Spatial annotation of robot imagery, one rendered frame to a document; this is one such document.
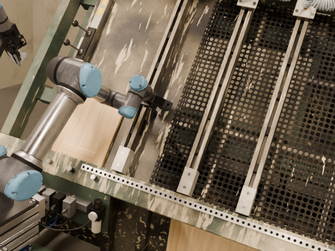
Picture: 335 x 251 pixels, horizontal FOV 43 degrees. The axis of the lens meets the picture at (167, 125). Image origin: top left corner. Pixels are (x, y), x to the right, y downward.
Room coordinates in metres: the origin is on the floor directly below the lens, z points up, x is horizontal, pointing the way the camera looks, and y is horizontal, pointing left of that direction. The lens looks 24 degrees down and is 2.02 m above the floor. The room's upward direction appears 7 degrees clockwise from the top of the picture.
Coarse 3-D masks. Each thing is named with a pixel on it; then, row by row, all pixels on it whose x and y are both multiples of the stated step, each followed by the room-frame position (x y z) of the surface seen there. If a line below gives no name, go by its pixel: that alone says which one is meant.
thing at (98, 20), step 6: (102, 0) 2.51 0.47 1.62; (108, 0) 2.50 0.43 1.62; (102, 6) 2.48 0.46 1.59; (108, 6) 2.49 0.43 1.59; (96, 12) 2.46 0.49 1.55; (102, 12) 2.45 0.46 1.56; (96, 18) 2.43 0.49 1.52; (102, 18) 2.44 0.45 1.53; (96, 24) 2.41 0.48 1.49; (102, 24) 2.44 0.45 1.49; (96, 30) 2.38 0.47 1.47; (96, 36) 2.39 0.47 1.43; (90, 48) 2.33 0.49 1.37; (84, 60) 2.28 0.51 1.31
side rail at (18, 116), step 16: (64, 0) 2.55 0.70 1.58; (64, 16) 2.49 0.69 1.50; (48, 32) 2.42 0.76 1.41; (64, 32) 2.50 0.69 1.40; (48, 48) 2.36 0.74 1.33; (32, 64) 2.30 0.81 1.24; (32, 80) 2.23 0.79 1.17; (32, 96) 2.22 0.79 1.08; (16, 112) 2.12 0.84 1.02; (16, 128) 2.09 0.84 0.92
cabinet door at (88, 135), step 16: (80, 112) 2.08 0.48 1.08; (96, 112) 2.07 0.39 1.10; (112, 112) 2.05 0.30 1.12; (64, 128) 2.03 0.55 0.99; (80, 128) 2.02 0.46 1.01; (96, 128) 2.00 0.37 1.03; (112, 128) 1.99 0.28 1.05; (64, 144) 1.97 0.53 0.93; (80, 144) 1.96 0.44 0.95; (96, 144) 1.94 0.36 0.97; (96, 160) 1.88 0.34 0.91
